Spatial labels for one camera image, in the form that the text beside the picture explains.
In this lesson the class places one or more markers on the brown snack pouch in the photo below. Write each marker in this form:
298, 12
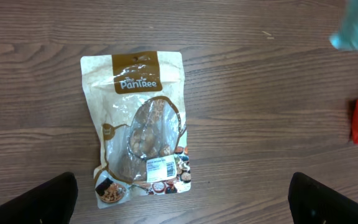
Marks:
136, 103

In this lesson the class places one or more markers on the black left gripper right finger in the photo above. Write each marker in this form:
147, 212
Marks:
312, 202

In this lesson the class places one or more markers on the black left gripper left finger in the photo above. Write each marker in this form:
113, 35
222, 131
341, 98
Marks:
51, 202

